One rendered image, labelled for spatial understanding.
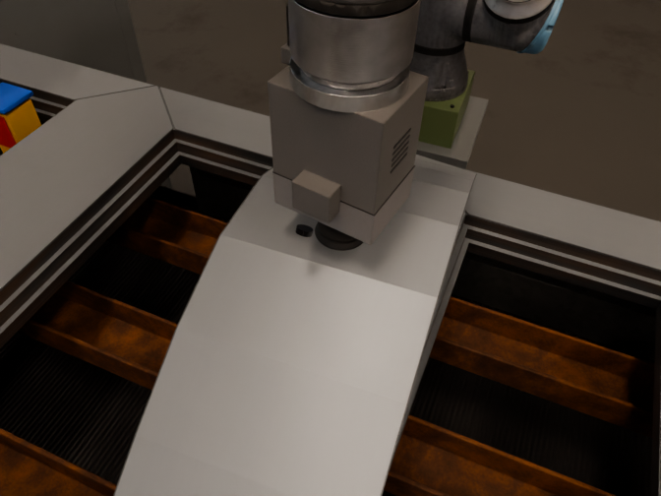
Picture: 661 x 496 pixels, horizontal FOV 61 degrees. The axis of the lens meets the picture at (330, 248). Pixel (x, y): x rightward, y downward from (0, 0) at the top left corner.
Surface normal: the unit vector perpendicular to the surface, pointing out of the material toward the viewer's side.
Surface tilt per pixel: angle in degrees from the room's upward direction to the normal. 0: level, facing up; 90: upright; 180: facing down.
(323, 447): 29
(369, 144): 90
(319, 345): 19
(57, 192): 0
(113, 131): 0
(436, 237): 0
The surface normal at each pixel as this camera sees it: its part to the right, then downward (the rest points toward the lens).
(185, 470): -0.17, -0.20
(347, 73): -0.01, 0.74
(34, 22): 0.92, 0.30
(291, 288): -0.09, -0.42
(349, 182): -0.52, 0.62
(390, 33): 0.50, 0.64
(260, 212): 0.02, -0.68
